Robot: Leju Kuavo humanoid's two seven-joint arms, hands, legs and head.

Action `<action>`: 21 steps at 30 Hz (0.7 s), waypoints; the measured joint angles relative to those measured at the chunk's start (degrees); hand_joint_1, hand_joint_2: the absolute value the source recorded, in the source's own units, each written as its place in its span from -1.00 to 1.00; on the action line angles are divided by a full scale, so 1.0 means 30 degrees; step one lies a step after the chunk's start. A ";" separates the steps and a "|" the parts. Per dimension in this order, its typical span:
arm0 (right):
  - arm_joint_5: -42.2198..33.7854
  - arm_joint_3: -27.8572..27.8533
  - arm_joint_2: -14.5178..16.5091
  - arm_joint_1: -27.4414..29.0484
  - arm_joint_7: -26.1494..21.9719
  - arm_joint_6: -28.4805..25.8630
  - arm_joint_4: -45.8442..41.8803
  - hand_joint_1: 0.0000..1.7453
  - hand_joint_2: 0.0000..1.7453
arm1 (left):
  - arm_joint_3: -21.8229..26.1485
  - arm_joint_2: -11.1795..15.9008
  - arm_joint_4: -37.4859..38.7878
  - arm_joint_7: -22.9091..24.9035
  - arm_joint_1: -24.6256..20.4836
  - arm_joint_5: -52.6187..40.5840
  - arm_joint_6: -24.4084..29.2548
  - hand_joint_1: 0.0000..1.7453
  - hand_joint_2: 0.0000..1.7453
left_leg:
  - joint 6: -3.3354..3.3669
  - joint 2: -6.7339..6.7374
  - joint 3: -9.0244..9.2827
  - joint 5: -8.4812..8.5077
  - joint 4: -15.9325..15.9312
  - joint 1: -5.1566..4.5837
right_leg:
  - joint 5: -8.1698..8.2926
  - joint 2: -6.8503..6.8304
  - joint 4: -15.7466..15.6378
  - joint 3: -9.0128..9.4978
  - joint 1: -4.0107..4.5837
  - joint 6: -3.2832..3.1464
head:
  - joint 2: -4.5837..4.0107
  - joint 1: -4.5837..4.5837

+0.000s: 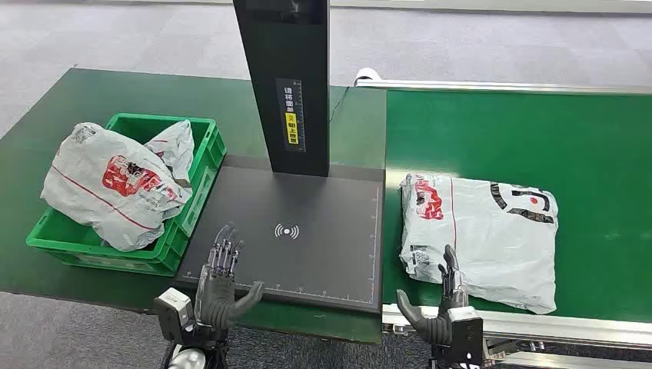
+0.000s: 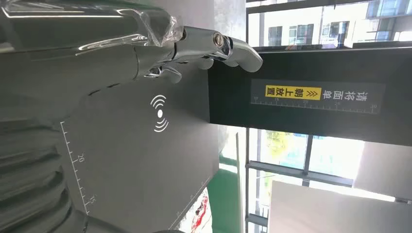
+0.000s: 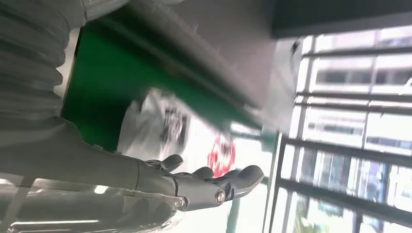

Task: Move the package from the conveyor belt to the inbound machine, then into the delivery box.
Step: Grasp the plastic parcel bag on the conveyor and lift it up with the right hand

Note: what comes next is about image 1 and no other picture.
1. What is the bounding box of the wide silver conveyor rail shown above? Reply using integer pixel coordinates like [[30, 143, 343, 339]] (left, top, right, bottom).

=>
[[381, 304, 652, 352]]

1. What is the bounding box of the grey mailer bag black logo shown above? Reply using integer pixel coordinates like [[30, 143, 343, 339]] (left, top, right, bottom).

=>
[[398, 173, 560, 315]]

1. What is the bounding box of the thin black table cable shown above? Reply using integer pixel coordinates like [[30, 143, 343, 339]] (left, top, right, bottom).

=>
[[328, 85, 352, 123]]

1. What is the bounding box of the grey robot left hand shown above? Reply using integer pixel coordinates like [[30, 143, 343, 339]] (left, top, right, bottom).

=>
[[193, 221, 266, 332]]

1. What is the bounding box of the black scanner column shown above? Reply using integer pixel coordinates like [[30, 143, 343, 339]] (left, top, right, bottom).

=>
[[232, 0, 331, 178]]

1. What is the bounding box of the thin silver conveyor rail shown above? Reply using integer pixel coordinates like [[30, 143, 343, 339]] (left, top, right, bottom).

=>
[[354, 78, 652, 96]]

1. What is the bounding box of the white conveyor roller cap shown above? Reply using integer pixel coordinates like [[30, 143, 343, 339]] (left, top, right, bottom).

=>
[[354, 67, 382, 87]]

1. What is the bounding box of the grey mailer bag red logo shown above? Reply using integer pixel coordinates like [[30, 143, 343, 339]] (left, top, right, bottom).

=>
[[40, 119, 195, 253]]

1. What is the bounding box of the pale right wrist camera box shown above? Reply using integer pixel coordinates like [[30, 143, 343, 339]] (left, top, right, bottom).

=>
[[447, 306, 484, 367]]

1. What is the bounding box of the green plastic crate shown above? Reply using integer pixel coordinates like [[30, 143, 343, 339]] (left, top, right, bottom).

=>
[[26, 112, 228, 278]]

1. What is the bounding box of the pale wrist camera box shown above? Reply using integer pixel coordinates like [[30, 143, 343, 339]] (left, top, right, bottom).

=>
[[153, 288, 195, 344], [447, 306, 484, 367]]

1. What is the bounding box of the silver conveyor support bracket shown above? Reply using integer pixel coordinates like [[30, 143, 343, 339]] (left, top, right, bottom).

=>
[[481, 337, 548, 365]]

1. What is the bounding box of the black scanner base plate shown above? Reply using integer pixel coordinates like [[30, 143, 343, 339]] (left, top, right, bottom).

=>
[[173, 154, 385, 314]]

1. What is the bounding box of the black yellow ruler label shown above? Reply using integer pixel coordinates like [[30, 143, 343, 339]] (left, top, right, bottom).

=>
[[275, 78, 307, 154]]

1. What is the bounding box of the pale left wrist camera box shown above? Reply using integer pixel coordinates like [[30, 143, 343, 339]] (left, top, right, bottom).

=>
[[153, 288, 195, 344]]

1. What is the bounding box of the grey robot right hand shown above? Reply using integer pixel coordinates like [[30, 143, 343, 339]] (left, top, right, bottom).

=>
[[396, 244, 470, 346]]

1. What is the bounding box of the green conveyor belt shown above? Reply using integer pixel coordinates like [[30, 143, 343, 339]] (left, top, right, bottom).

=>
[[381, 88, 652, 324]]

